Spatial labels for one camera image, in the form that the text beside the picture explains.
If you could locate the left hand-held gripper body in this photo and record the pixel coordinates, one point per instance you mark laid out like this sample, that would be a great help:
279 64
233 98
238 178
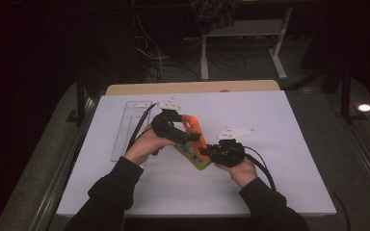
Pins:
167 125

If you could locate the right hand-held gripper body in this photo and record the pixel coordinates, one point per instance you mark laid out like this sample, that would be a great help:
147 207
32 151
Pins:
229 154

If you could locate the orange box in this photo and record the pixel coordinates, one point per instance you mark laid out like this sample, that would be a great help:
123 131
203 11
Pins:
192 123

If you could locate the green cartoon phone case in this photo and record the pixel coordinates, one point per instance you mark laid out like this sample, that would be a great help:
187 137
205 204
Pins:
194 159

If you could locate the clear plastic rack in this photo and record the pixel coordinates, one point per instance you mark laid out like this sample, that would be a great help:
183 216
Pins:
126 128

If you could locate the person's right hand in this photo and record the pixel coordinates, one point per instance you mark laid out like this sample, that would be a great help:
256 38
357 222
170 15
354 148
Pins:
244 173

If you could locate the person's left hand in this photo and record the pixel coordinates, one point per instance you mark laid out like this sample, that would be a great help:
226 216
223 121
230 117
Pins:
144 146

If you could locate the black metal stand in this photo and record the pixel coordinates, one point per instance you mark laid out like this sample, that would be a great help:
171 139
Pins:
81 96
345 96

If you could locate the dark patterned cloth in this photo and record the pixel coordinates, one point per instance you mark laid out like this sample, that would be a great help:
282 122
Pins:
215 12

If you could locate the white desk frame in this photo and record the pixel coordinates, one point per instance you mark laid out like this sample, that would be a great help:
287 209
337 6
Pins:
245 28

